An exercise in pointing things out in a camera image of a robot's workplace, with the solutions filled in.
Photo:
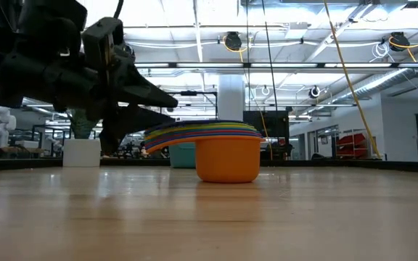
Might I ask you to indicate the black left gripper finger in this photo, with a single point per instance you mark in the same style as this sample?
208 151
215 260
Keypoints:
143 92
125 127

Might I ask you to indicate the dark purple measuring cup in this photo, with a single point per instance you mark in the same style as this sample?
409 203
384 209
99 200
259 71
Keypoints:
201 122

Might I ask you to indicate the green plastic bowl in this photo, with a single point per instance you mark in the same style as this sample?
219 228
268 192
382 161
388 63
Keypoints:
209 126

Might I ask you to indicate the large orange measuring cup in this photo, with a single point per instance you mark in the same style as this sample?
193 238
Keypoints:
227 163

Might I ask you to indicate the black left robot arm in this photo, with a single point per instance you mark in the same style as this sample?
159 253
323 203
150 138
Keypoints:
20 72

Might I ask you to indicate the teal plastic basket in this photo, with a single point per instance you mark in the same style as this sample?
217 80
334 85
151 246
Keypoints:
181 156

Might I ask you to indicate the white plant pot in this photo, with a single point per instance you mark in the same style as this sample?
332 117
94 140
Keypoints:
82 152

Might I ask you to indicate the white pillar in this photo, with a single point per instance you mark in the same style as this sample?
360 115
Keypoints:
230 101

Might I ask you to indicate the white robot figure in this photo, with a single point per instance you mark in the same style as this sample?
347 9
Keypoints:
1 123

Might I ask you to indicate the black monitor screen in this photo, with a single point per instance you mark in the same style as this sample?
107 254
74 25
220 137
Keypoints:
270 123

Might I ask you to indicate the long ceiling light strip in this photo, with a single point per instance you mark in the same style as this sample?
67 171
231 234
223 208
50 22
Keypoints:
285 65

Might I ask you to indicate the red storage bins shelf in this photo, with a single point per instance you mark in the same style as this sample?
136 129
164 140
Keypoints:
352 139

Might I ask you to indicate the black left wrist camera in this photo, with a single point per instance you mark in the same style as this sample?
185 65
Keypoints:
100 40

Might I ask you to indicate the black metal gantry frame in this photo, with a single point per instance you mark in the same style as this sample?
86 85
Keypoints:
194 93

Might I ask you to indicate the black aluminium table frame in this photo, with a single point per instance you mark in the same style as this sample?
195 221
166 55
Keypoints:
303 164

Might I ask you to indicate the silver ventilation duct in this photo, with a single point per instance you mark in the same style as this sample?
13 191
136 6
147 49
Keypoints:
394 79

